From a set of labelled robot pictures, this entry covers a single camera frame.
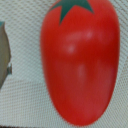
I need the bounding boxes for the red toy tomato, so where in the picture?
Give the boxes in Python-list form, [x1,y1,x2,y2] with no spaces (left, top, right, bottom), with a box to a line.
[40,0,120,126]

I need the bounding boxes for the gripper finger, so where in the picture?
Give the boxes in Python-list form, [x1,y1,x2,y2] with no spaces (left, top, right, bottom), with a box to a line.
[0,21,12,88]

